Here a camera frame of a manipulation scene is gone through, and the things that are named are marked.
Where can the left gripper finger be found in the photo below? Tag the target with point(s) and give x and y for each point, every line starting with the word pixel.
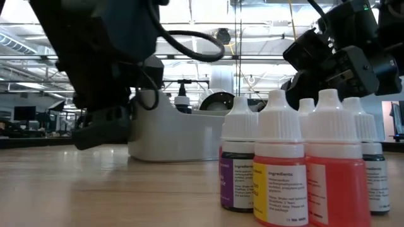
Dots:
pixel 104 129

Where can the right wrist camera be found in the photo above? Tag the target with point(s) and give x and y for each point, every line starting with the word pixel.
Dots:
pixel 307 47

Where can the black computer monitor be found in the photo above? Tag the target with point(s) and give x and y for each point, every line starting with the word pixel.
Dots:
pixel 398 118
pixel 24 113

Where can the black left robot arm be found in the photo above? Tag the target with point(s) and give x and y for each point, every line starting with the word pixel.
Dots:
pixel 63 28

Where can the small orange-red dropper bottle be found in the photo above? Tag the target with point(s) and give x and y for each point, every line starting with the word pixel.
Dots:
pixel 341 189

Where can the black candy color bottle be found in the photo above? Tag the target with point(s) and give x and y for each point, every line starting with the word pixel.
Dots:
pixel 182 101

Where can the small dropper bottle purple label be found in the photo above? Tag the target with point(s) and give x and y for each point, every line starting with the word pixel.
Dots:
pixel 238 126

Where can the grey plastic bin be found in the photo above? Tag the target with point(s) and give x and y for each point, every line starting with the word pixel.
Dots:
pixel 176 135

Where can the small dark dropper bottle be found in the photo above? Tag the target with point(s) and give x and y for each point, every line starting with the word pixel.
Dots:
pixel 375 189

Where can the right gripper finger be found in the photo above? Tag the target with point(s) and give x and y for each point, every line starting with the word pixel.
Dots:
pixel 306 85

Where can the round ceiling fixture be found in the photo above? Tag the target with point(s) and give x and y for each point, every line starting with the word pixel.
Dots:
pixel 223 36

